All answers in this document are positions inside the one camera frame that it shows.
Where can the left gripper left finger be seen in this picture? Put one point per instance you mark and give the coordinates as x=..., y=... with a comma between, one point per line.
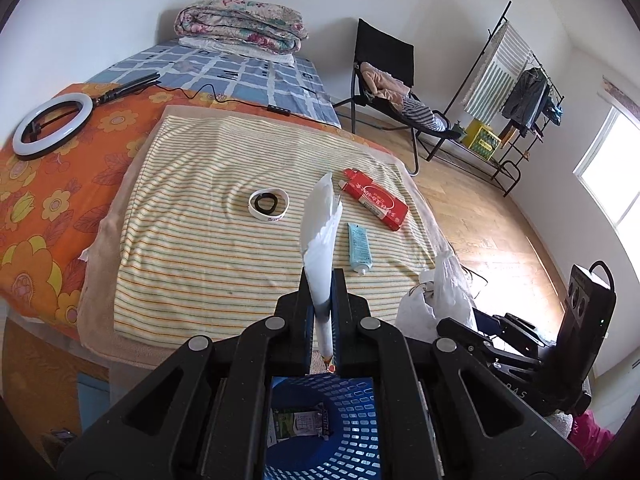
x=202, y=413

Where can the white paper wrapper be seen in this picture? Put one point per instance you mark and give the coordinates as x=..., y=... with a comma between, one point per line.
x=318, y=232

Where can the beige fleece blanket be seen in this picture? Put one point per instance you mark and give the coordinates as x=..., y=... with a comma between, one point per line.
x=115, y=269

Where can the blue checkered bedsheet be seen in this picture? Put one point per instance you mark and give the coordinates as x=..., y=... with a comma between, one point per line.
x=296, y=87

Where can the dark jacket on rack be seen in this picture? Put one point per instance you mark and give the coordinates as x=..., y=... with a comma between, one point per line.
x=522, y=104

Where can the gloved right hand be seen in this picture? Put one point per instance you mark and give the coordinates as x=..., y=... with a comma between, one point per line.
x=561, y=422

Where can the clothes on chair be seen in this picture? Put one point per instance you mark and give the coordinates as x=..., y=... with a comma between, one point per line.
x=386, y=88

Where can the white plastic bag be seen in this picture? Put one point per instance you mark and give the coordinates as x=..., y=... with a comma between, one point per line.
x=442, y=293

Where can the white ring light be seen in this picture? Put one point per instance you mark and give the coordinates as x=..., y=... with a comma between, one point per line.
x=51, y=124

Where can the window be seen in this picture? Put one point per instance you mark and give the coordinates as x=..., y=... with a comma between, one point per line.
x=609, y=170

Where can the striped yellow towel blanket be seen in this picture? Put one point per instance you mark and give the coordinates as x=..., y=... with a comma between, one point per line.
x=260, y=229

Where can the striped towel on rack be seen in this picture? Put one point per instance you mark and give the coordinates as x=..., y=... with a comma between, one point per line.
x=496, y=74

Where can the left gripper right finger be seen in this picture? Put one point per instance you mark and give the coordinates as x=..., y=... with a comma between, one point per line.
x=441, y=413

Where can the yellow plastic crate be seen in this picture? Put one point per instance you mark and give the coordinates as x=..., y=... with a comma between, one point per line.
x=481, y=140

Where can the blue plastic trash basket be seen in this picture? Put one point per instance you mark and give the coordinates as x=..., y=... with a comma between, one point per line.
x=322, y=426

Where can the black clothes rack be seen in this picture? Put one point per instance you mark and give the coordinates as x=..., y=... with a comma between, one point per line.
x=503, y=171

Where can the black folding chair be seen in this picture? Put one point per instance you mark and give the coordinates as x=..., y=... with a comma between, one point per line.
x=395, y=57

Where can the red cardboard box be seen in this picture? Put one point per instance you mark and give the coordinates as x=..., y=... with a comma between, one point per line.
x=388, y=208

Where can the orange floral bedsheet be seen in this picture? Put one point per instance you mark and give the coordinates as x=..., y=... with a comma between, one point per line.
x=51, y=207

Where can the folded floral quilt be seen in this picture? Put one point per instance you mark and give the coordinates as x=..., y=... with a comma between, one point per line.
x=267, y=26

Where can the light blue cream tube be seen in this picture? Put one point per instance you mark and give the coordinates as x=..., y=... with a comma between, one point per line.
x=360, y=259

